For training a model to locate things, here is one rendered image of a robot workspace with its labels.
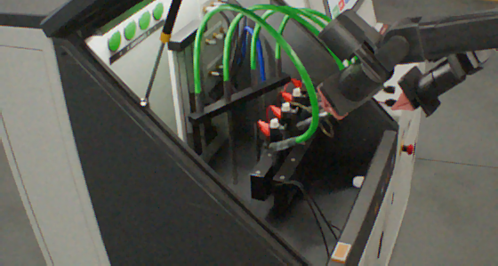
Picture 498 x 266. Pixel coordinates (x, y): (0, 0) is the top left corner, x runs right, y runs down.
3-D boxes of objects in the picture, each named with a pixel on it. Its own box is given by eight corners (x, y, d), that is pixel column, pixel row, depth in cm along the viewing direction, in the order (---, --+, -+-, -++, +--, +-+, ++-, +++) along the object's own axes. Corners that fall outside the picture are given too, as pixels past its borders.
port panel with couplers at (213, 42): (216, 94, 162) (207, -8, 146) (205, 92, 163) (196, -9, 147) (236, 74, 172) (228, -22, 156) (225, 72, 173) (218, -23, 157)
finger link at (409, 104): (387, 84, 124) (414, 66, 116) (404, 110, 123) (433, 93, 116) (373, 96, 119) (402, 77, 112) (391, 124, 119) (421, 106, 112)
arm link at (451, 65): (462, 82, 103) (473, 75, 106) (445, 51, 103) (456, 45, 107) (438, 96, 108) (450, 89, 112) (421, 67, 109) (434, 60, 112)
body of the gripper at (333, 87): (317, 86, 95) (332, 72, 88) (360, 59, 98) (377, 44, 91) (339, 118, 94) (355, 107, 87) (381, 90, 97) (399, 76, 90)
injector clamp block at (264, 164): (287, 227, 146) (287, 181, 138) (252, 219, 149) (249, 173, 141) (326, 156, 172) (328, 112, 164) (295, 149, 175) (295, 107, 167)
